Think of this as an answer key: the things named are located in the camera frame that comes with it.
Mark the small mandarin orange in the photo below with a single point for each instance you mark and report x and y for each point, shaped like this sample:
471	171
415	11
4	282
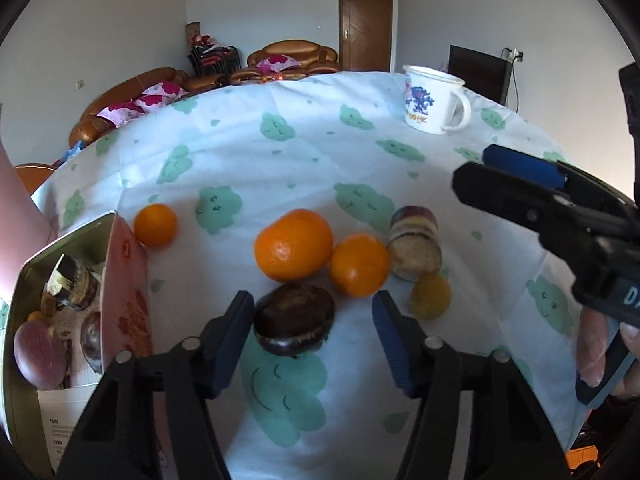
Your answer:
156	225

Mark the medium mandarin orange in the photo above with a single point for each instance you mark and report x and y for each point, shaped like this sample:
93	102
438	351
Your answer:
360	265

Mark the blue clothing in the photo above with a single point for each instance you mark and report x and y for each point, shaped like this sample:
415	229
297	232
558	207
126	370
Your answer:
67	155

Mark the round layered cake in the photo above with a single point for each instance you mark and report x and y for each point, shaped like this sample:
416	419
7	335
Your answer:
415	245

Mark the small yellow-brown fruit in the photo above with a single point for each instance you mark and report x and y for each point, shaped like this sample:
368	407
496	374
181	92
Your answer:
431	296

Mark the large mandarin orange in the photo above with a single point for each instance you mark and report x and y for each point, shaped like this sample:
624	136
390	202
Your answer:
294	245

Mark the white printed paper sheet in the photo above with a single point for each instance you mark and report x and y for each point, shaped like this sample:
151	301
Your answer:
55	420

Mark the pink metal tin box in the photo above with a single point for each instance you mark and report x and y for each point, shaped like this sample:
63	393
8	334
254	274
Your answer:
127	300

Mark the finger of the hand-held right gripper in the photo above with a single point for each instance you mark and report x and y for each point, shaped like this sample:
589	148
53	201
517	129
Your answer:
500	190
525	165

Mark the orange chair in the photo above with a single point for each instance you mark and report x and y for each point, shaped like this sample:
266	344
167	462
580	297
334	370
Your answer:
32	175

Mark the purple passion fruit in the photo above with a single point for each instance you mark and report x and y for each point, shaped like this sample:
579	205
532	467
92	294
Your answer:
40	355

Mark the white tablecloth with green clouds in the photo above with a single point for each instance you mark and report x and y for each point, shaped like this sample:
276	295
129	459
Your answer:
310	150

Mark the tall brown floor vase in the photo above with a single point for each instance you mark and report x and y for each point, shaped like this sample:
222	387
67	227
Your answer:
193	32

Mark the brown leather sofa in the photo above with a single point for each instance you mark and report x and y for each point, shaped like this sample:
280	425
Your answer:
125	85

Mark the brown wooden door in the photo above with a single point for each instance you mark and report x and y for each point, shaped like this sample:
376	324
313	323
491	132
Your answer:
365	25

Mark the wall power outlet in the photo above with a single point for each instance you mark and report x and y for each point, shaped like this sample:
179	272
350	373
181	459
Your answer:
514	55

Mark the chocolate cake piece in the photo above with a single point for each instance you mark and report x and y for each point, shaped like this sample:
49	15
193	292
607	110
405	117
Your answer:
72	280

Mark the white mug with blue print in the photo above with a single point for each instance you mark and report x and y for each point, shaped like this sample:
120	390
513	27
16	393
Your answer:
430	100

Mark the round chocolate pastry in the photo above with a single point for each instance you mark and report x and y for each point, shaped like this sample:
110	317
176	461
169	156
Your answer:
295	315

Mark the pink electric kettle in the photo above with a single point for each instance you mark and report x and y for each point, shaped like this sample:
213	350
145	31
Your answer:
20	225

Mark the brown leather armchair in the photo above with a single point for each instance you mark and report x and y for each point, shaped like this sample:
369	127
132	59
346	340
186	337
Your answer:
295	50

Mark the pink floral pillow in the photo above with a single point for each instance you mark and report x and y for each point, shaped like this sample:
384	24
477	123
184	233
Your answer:
276	63
162	92
117	112

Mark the black television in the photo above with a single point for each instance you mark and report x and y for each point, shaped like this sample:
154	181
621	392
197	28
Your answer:
477	75

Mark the stack of dark chairs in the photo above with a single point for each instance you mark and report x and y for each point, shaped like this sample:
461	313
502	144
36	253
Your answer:
215	60

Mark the person's right hand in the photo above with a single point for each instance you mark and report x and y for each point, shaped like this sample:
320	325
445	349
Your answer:
592	350

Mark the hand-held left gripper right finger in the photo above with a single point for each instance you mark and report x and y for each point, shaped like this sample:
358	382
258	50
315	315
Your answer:
395	345

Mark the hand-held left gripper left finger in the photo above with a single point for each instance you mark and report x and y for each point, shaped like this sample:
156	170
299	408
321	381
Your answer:
232	345

